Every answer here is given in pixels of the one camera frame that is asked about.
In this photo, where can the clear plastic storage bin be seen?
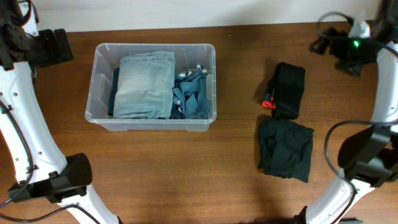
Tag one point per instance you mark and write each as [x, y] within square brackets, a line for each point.
[187, 57]

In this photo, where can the light grey-blue jeans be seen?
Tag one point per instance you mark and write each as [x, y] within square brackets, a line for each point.
[158, 59]

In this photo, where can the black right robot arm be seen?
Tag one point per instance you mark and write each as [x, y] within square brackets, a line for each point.
[367, 159]

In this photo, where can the black garment with red cuff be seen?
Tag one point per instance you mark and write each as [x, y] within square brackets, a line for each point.
[284, 91]

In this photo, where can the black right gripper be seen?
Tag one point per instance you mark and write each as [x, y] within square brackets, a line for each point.
[336, 36]

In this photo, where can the dark blue jeans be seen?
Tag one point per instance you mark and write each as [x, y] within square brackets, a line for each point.
[112, 93]

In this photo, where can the black folded garment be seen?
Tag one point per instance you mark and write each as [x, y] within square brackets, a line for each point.
[286, 148]

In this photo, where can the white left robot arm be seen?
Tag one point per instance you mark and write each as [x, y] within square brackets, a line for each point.
[42, 171]

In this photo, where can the light blue denim shirt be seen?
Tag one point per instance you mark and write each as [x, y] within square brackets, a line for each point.
[190, 101]

